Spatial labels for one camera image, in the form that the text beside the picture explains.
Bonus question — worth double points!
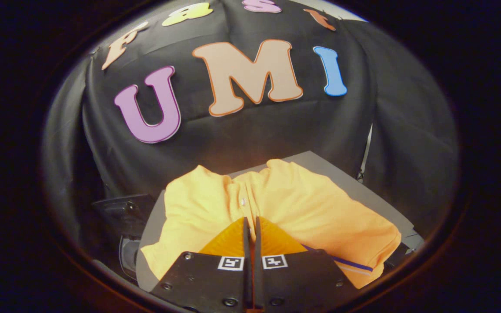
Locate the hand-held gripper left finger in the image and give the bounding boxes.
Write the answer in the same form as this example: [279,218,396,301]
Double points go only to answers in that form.
[150,216,253,311]

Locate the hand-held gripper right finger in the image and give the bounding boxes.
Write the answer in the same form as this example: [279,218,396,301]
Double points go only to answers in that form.
[254,216,357,310]

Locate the orange polo shirt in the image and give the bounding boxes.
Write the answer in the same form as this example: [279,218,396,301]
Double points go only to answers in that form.
[140,159,402,290]

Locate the white cabinet with grey top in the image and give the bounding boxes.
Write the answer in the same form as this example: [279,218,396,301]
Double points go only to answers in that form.
[135,150,425,293]

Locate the thin metal stand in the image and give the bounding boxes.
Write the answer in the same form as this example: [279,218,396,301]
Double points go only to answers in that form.
[357,124,374,182]

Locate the black backdrop cloth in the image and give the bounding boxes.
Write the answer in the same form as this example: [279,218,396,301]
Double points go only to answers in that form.
[42,0,459,244]

